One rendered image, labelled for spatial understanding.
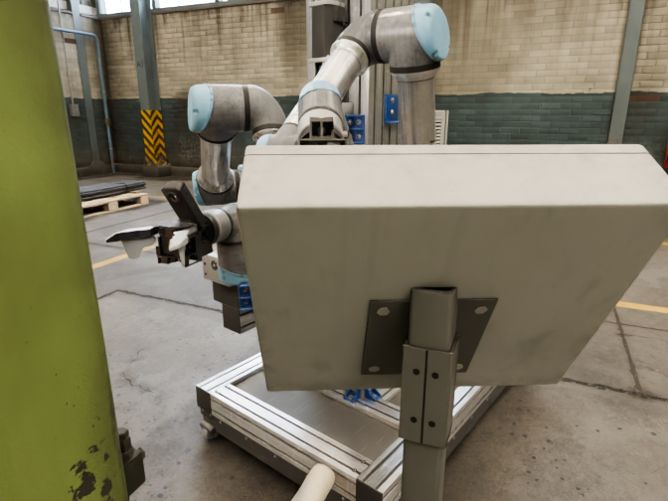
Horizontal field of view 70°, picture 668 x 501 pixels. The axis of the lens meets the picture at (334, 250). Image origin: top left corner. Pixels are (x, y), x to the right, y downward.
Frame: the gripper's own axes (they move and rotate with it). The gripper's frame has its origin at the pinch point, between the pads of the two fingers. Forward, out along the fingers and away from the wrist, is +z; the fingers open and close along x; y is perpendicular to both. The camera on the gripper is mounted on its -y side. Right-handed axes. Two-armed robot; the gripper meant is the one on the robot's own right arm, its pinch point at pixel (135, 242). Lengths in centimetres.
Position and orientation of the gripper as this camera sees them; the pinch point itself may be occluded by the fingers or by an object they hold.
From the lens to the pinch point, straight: 92.8
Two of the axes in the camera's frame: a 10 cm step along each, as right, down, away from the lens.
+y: 0.0, 9.6, 2.8
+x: -9.2, -1.1, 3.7
